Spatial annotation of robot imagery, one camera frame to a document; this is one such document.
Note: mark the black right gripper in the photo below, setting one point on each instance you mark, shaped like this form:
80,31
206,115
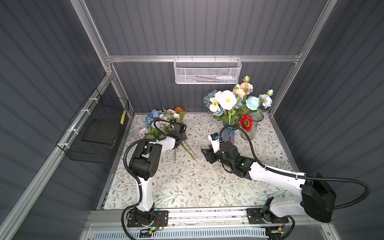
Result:
209,155

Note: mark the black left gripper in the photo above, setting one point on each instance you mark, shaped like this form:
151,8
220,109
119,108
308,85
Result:
183,136

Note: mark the blue purple glass vase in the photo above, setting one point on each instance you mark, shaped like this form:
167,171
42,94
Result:
228,135

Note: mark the pale blue hydrangea stem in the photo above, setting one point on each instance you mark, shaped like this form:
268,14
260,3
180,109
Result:
212,102

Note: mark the red sunflower stem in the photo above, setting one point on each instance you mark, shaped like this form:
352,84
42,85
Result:
246,122

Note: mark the white small flower stem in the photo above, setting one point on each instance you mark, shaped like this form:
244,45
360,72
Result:
228,101

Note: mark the clear ribbed glass vase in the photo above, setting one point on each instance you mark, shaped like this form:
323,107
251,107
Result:
257,118

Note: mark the peach pink rose stem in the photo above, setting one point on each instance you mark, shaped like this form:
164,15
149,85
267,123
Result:
244,89

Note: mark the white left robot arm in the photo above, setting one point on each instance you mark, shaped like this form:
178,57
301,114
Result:
141,160

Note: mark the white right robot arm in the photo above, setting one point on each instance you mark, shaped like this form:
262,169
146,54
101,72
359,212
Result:
313,198

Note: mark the mixed flower bouquet pile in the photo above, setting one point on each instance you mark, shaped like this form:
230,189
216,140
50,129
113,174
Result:
159,127

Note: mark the white wire mesh basket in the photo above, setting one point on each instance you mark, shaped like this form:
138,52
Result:
207,71

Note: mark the aluminium front rail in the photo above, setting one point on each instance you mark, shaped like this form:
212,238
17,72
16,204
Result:
186,216

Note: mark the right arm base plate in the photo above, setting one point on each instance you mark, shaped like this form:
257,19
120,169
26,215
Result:
260,216

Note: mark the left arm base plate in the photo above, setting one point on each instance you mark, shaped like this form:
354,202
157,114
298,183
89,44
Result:
136,219

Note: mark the black wire wall basket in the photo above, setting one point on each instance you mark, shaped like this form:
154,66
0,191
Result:
98,131

